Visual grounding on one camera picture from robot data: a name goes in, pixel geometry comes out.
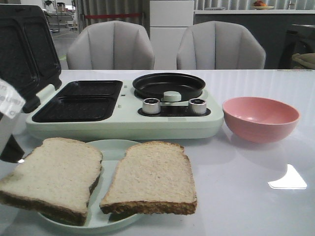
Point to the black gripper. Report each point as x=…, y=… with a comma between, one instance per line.
x=11, y=104

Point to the breakfast maker hinged lid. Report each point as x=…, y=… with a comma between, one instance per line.
x=28, y=58

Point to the bread slice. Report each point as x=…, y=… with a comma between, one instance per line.
x=153, y=177
x=56, y=179

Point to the pink plastic bowl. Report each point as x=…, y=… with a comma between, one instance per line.
x=260, y=120

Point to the mint green breakfast maker base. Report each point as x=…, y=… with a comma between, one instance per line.
x=95, y=110

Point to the left grey upholstered chair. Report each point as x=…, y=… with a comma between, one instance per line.
x=113, y=45

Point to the grey upholstered chair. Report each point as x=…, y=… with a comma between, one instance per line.
x=216, y=45
x=113, y=45

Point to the left silver control knob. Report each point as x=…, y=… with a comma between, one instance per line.
x=151, y=106

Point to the silver control knob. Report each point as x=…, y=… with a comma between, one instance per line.
x=151, y=106
x=197, y=106

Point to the black round frying pan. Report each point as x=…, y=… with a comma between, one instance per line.
x=156, y=84

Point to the mint green round plate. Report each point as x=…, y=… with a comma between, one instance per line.
x=97, y=222

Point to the red barrier tape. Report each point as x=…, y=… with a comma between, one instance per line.
x=113, y=16

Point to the white cabinet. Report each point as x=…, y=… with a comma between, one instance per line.
x=168, y=21

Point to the right silver control knob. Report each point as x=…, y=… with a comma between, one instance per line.
x=197, y=106

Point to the right grey upholstered chair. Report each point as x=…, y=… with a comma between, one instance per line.
x=216, y=45

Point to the fruit plate on counter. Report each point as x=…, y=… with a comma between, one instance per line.
x=261, y=5

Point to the dark grey kitchen counter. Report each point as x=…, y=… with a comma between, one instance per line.
x=280, y=33

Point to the beige cushion at right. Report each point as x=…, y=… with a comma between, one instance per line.
x=305, y=60

